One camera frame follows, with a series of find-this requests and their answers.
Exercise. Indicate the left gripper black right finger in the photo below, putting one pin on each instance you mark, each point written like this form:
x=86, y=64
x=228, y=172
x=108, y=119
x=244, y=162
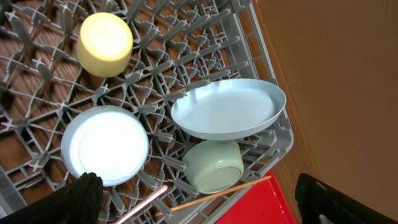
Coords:
x=320, y=203

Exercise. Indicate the light blue plate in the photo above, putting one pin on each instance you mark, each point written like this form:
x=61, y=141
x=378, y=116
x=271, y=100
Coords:
x=229, y=109

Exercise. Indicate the green bowl with food scraps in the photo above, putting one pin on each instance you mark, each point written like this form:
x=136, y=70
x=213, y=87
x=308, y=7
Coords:
x=213, y=166

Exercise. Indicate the light blue bowl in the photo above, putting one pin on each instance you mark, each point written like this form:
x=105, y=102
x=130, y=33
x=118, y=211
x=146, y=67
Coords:
x=106, y=140

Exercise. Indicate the grey dishwasher rack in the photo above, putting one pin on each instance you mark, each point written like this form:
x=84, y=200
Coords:
x=178, y=46

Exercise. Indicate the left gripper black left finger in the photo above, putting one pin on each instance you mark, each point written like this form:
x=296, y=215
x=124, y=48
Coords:
x=77, y=202

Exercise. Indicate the wooden chopstick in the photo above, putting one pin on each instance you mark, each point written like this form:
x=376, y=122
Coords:
x=218, y=194

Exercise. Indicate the white plastic fork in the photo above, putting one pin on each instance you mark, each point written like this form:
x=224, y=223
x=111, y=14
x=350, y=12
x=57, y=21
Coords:
x=142, y=204

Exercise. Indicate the red plastic tray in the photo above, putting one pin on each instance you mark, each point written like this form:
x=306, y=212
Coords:
x=264, y=203

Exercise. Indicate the yellow plastic cup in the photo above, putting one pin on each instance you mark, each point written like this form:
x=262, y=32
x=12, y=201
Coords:
x=104, y=45

